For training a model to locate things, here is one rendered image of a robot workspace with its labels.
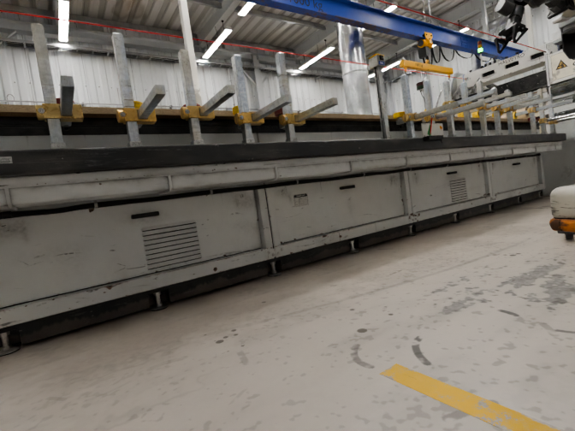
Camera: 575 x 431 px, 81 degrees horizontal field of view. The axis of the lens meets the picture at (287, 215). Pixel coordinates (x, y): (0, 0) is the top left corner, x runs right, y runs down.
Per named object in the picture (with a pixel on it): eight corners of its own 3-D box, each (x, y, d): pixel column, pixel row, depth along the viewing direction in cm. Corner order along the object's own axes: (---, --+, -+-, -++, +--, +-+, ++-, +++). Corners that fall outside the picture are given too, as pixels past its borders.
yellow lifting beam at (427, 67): (453, 77, 736) (452, 62, 734) (404, 70, 641) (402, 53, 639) (449, 79, 743) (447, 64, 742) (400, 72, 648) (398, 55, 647)
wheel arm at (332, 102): (338, 106, 151) (337, 97, 150) (333, 106, 149) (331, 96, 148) (284, 130, 187) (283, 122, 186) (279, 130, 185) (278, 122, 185)
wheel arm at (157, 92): (167, 97, 109) (164, 83, 109) (156, 96, 107) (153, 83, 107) (140, 130, 145) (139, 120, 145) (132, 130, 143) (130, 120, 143)
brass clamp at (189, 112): (216, 117, 148) (214, 105, 147) (185, 116, 140) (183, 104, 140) (210, 121, 153) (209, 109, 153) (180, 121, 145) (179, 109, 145)
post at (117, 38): (143, 157, 132) (122, 32, 129) (133, 157, 130) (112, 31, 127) (140, 159, 135) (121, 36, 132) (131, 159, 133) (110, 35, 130)
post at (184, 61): (205, 162, 146) (187, 49, 143) (197, 162, 144) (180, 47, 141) (202, 162, 149) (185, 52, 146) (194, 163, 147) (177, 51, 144)
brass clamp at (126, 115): (157, 121, 134) (155, 108, 134) (120, 121, 126) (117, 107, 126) (153, 125, 139) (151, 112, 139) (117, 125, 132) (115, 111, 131)
